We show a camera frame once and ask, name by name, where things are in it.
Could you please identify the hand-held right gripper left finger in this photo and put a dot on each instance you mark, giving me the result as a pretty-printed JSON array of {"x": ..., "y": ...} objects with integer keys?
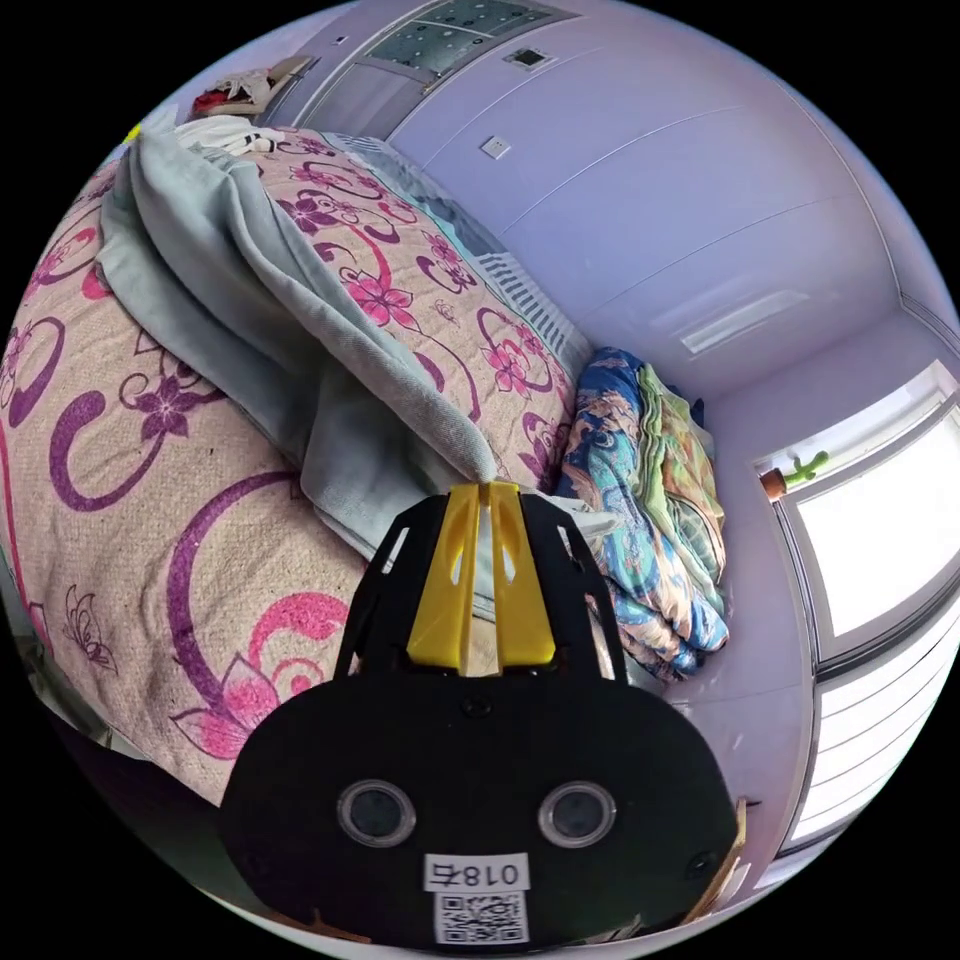
[{"x": 447, "y": 585}]

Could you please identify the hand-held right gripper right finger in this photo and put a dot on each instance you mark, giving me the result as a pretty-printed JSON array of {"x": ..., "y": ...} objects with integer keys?
[{"x": 523, "y": 592}]

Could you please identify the light blue jeans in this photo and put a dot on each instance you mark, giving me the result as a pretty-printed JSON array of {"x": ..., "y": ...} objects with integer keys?
[{"x": 247, "y": 300}]

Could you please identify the pile of clothes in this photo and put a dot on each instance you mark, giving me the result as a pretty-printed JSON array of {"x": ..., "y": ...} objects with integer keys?
[{"x": 232, "y": 94}]

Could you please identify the folded blue patterned quilt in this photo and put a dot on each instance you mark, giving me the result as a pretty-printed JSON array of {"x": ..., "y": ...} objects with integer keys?
[{"x": 645, "y": 510}]

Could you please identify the potted cactus plant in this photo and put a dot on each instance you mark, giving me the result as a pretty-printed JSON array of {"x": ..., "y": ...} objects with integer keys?
[{"x": 787, "y": 472}]

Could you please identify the door with frosted glass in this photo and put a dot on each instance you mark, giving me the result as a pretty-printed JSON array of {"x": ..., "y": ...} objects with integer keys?
[{"x": 427, "y": 56}]

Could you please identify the bed with floral sheet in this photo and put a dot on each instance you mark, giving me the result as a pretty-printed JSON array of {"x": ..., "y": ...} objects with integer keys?
[{"x": 135, "y": 480}]

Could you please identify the window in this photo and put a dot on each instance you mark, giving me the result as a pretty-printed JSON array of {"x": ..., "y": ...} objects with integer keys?
[{"x": 874, "y": 540}]

